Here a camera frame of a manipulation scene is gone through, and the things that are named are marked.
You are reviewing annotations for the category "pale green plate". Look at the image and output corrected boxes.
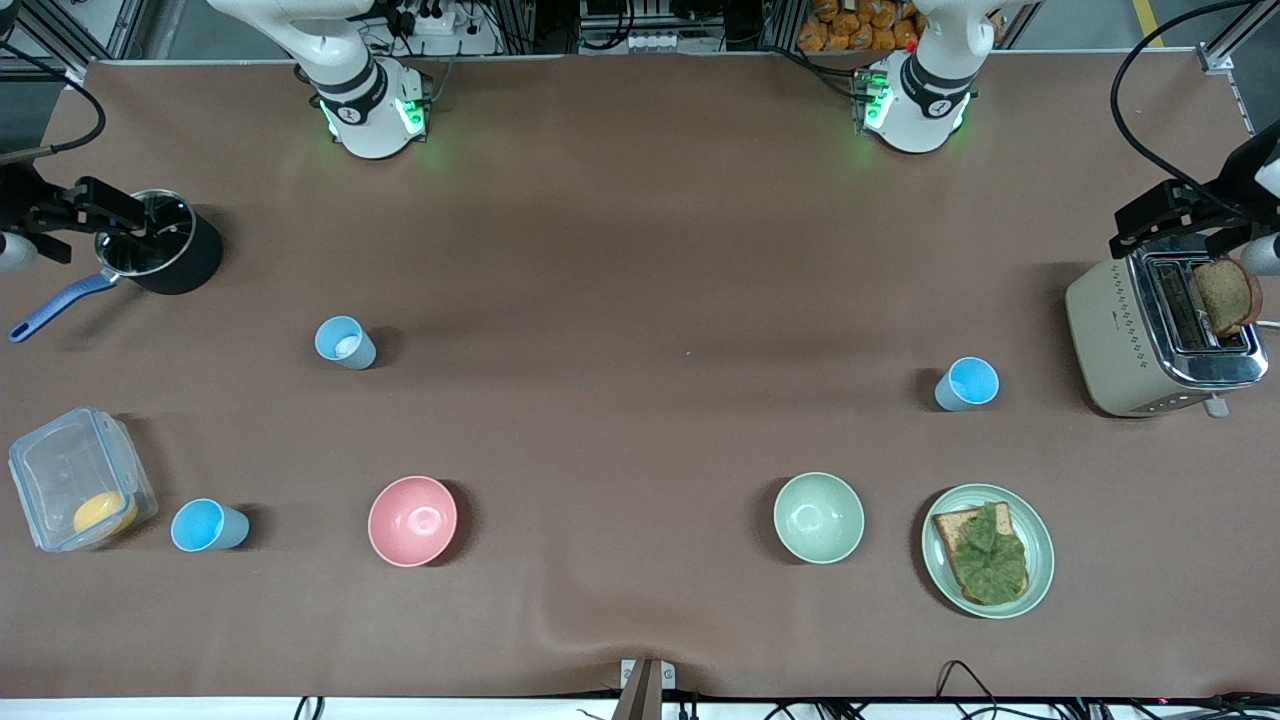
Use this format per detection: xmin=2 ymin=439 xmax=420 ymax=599
xmin=921 ymin=483 xmax=1056 ymax=620

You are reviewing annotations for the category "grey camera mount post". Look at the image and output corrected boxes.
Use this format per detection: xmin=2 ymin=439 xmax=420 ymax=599
xmin=612 ymin=657 xmax=677 ymax=720

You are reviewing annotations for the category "green lettuce leaf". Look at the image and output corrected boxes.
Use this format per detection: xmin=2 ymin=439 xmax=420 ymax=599
xmin=950 ymin=503 xmax=1029 ymax=604

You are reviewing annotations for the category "white power strip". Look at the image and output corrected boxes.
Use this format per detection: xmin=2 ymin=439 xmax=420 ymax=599
xmin=400 ymin=3 xmax=463 ymax=37

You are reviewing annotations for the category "brown bread slice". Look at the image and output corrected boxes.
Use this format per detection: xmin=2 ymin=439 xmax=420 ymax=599
xmin=932 ymin=502 xmax=1031 ymax=606

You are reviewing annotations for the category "black saucepan with blue handle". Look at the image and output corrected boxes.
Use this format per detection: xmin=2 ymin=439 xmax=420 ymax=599
xmin=8 ymin=188 xmax=225 ymax=344

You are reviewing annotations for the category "brown table mat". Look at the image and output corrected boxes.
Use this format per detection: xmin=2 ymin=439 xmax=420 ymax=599
xmin=0 ymin=55 xmax=1280 ymax=701

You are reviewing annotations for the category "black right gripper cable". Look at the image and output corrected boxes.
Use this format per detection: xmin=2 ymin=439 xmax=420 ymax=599
xmin=0 ymin=62 xmax=107 ymax=166

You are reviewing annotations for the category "pink bowl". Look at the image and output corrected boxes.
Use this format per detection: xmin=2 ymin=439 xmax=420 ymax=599
xmin=367 ymin=475 xmax=459 ymax=568

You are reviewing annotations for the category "white electronics box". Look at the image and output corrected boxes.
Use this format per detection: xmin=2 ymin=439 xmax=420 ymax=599
xmin=578 ymin=0 xmax=683 ymax=55

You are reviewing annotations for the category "aluminium frame profile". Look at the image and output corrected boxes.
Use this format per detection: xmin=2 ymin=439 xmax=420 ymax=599
xmin=0 ymin=0 xmax=191 ymax=83
xmin=1195 ymin=0 xmax=1280 ymax=136

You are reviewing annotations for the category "dark toast slice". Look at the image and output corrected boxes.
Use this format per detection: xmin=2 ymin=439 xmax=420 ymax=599
xmin=1190 ymin=257 xmax=1264 ymax=338

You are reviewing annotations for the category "beige and chrome toaster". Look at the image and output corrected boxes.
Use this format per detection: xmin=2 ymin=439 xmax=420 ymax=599
xmin=1064 ymin=233 xmax=1271 ymax=419

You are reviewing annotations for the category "yellow round food piece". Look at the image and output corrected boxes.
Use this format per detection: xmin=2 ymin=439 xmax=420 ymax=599
xmin=72 ymin=490 xmax=139 ymax=536

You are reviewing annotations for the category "orange bread rolls pile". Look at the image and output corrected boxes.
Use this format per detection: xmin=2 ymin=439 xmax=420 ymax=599
xmin=798 ymin=0 xmax=923 ymax=53

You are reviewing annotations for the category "light blue plastic cup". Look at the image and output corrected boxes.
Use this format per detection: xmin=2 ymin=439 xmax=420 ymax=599
xmin=933 ymin=356 xmax=1001 ymax=413
xmin=314 ymin=315 xmax=379 ymax=371
xmin=169 ymin=498 xmax=251 ymax=553

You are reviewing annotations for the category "clear plastic storage container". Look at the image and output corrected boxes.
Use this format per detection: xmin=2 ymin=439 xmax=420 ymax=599
xmin=8 ymin=406 xmax=159 ymax=553

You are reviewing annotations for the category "pale green bowl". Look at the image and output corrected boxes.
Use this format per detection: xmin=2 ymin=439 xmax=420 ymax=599
xmin=772 ymin=471 xmax=866 ymax=565

